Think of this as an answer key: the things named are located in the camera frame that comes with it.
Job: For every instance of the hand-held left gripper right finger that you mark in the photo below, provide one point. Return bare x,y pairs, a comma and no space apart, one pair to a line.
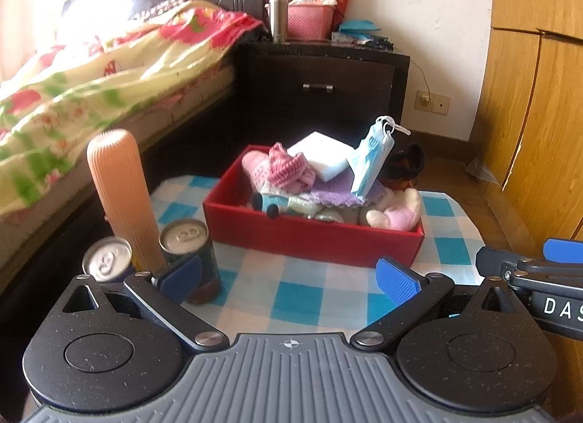
398,279

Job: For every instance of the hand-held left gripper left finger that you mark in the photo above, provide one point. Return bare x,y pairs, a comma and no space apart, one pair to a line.
182,273

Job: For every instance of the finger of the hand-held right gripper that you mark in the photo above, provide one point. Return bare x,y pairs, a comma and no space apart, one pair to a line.
496,261
564,251

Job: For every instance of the white and pink plush toy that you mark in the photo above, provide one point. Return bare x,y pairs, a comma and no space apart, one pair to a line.
396,213

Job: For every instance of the purple cloth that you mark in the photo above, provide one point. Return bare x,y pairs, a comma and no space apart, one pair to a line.
337,190

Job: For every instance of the red cardboard box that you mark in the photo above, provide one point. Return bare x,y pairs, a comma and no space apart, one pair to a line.
296,241

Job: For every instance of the blue face mask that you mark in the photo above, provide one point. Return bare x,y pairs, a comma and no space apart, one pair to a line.
364,168
386,131

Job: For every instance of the pink pig plush toy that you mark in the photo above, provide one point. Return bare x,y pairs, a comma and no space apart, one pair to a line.
255,168

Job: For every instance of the pink knitted hat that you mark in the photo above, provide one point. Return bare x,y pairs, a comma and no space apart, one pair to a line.
287,168

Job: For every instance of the dark green coffee can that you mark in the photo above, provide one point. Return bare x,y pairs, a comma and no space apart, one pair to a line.
207,263

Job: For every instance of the blue drink can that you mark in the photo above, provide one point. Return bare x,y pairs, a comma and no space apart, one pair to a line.
107,261

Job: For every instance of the clear plastic wrapper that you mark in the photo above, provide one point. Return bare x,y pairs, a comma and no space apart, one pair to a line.
482,170

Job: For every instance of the blue checkered tablecloth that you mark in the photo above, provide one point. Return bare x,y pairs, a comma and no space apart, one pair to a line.
296,291

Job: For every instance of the peach ribbed bottle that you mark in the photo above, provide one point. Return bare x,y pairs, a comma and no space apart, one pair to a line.
120,186

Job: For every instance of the dark slipper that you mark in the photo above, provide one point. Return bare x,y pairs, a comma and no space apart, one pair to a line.
405,165

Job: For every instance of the wooden wardrobe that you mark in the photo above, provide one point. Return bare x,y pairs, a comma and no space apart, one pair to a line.
533,86

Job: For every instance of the dark wooden nightstand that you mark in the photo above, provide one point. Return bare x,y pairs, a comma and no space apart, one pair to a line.
282,108

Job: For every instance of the floral blanket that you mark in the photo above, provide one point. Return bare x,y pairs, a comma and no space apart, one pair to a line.
114,86

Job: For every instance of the blue paper packet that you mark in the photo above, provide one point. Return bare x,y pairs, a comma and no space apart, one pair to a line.
360,26

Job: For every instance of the pink plastic basket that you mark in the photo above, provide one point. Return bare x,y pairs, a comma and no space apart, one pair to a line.
309,22

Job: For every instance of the steel thermos flask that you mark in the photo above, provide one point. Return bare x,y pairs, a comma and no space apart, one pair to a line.
278,17

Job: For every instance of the wall socket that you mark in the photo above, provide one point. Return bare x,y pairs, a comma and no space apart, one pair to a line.
432,102

